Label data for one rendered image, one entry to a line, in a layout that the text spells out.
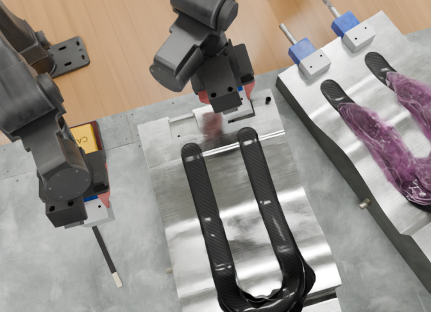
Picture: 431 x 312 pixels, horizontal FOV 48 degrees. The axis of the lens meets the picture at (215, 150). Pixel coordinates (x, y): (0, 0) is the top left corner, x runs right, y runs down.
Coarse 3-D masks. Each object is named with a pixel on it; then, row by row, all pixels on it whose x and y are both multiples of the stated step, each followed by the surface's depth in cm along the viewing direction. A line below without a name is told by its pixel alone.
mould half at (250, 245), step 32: (256, 96) 91; (160, 128) 90; (224, 128) 90; (256, 128) 90; (160, 160) 89; (224, 160) 89; (288, 160) 88; (160, 192) 87; (224, 192) 87; (288, 192) 87; (192, 224) 86; (224, 224) 85; (256, 224) 84; (192, 256) 82; (256, 256) 80; (320, 256) 79; (192, 288) 79; (256, 288) 78; (320, 288) 78
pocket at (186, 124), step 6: (186, 114) 92; (192, 114) 92; (168, 120) 91; (174, 120) 92; (180, 120) 93; (186, 120) 93; (192, 120) 93; (174, 126) 93; (180, 126) 93; (186, 126) 93; (192, 126) 93; (198, 126) 91; (174, 132) 93; (180, 132) 93; (186, 132) 93; (192, 132) 93
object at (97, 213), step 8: (88, 200) 81; (96, 200) 80; (88, 208) 79; (96, 208) 79; (104, 208) 79; (88, 216) 79; (96, 216) 79; (104, 216) 79; (112, 216) 83; (88, 224) 80; (96, 224) 83
